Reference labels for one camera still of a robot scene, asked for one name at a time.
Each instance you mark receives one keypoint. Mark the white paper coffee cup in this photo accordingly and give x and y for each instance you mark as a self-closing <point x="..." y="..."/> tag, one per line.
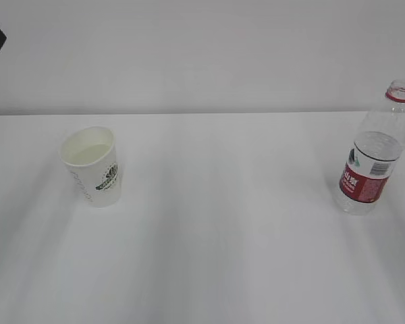
<point x="90" y="157"/>

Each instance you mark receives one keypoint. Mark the clear red-label water bottle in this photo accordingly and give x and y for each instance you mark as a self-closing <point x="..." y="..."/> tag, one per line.
<point x="377" y="146"/>

